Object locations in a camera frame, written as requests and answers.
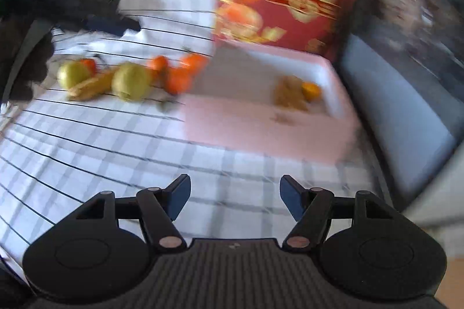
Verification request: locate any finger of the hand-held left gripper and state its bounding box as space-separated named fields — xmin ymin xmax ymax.
xmin=84 ymin=15 xmax=141 ymax=36

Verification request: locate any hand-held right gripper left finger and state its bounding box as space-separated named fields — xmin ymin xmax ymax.
xmin=74 ymin=174 xmax=191 ymax=253

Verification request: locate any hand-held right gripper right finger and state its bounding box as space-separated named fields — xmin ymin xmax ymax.
xmin=281 ymin=175 xmax=397 ymax=252

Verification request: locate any small orange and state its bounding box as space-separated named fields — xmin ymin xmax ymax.
xmin=80 ymin=59 xmax=98 ymax=75

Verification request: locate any green apple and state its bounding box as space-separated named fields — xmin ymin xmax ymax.
xmin=112 ymin=62 xmax=153 ymax=102
xmin=58 ymin=62 xmax=91 ymax=90

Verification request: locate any yellow banana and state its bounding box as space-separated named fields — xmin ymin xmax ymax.
xmin=67 ymin=71 xmax=117 ymax=102

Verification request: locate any pink box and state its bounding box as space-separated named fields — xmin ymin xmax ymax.
xmin=183 ymin=41 xmax=363 ymax=162

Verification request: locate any brown lumpy fruit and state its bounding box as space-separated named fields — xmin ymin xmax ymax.
xmin=273 ymin=75 xmax=310 ymax=113

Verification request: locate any white checked bedsheet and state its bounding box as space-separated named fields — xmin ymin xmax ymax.
xmin=0 ymin=0 xmax=383 ymax=259

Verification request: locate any grey cushion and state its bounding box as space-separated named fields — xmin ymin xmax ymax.
xmin=340 ymin=33 xmax=458 ymax=201

